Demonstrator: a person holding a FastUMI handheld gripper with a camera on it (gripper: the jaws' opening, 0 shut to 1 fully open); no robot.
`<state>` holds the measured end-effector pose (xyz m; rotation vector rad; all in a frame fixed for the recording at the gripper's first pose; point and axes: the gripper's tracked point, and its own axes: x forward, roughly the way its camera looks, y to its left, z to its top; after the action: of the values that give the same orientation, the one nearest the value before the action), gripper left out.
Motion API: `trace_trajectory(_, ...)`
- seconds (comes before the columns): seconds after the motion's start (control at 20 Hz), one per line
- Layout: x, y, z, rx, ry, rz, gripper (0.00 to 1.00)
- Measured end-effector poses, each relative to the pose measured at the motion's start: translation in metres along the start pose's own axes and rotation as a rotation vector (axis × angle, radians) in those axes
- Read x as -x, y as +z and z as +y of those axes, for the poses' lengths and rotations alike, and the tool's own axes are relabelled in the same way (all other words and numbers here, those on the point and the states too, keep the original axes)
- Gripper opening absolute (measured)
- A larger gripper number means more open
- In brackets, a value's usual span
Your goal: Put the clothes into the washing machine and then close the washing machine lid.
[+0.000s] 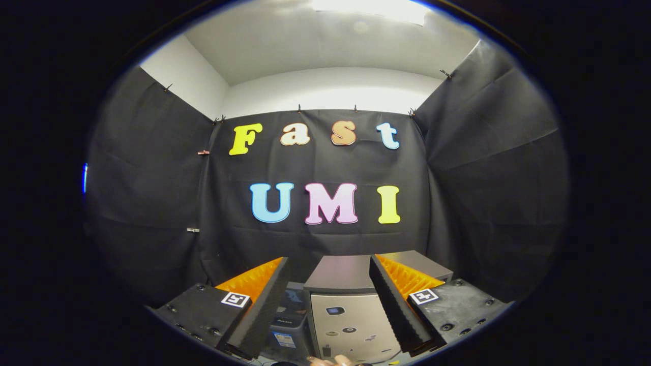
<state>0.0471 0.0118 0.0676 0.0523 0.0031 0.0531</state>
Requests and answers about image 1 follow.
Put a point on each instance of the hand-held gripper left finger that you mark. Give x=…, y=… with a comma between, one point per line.
x=264, y=312

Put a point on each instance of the black backdrop cloth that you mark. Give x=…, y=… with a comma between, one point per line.
x=320, y=168

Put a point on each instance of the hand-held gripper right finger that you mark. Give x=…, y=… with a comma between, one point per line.
x=394, y=310

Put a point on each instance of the grey cabinet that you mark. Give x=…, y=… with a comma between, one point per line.
x=346, y=315

